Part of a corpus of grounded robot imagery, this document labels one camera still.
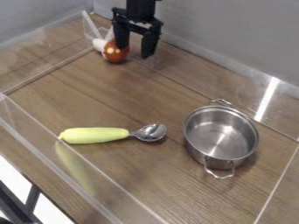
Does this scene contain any black table leg frame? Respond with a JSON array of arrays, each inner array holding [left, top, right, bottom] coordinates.
[[0, 180, 43, 224]]

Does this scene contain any yellow-handled metal scoop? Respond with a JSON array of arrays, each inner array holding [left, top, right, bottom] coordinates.
[[59, 124, 167, 144]]

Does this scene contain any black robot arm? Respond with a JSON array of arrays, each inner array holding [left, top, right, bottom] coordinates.
[[113, 0, 165, 59]]

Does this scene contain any red toy mushroom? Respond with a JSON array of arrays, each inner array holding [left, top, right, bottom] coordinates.
[[93, 38, 130, 63]]

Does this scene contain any silver pot with handles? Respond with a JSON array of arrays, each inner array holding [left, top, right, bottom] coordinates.
[[183, 99, 260, 179]]

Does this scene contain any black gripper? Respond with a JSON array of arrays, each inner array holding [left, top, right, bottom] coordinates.
[[113, 7, 165, 59]]

